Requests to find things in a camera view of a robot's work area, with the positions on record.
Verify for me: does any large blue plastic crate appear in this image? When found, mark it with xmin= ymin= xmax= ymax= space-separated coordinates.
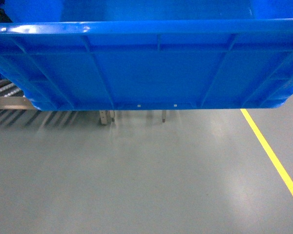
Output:
xmin=0 ymin=0 xmax=293 ymax=111

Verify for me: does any steel roller conveyor shelf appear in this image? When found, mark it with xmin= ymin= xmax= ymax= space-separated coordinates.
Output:
xmin=0 ymin=79 xmax=115 ymax=128

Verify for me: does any steel frame table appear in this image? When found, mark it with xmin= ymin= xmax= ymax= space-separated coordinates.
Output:
xmin=146 ymin=110 xmax=167 ymax=123

